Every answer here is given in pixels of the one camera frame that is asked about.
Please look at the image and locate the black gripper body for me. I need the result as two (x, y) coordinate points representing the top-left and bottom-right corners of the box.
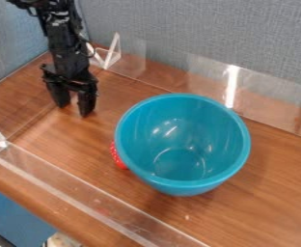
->
(41, 28), (97, 92)

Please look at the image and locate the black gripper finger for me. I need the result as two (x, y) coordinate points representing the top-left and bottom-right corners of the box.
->
(77, 90), (97, 117)
(44, 78), (71, 108)

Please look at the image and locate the red toy strawberry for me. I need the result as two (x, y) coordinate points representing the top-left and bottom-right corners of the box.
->
(109, 141), (129, 170)

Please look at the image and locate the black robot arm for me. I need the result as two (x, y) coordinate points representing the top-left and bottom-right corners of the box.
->
(7, 0), (97, 117)

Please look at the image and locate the blue plastic bowl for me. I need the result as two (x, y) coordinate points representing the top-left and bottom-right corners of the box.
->
(115, 94), (251, 197)

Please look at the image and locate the clear acrylic front barrier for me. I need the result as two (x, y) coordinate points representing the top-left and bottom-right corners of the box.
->
(0, 132), (209, 247)

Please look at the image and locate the clear acrylic barrier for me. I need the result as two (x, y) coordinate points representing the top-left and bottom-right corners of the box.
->
(109, 36), (301, 136)
(0, 132), (209, 247)

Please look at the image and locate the clear acrylic back barrier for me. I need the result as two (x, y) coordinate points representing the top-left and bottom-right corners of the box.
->
(109, 36), (301, 136)

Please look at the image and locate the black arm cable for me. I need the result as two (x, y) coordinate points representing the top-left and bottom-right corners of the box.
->
(77, 37), (97, 59)

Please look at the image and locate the clear acrylic corner bracket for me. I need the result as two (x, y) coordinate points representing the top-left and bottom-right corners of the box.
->
(88, 33), (123, 69)

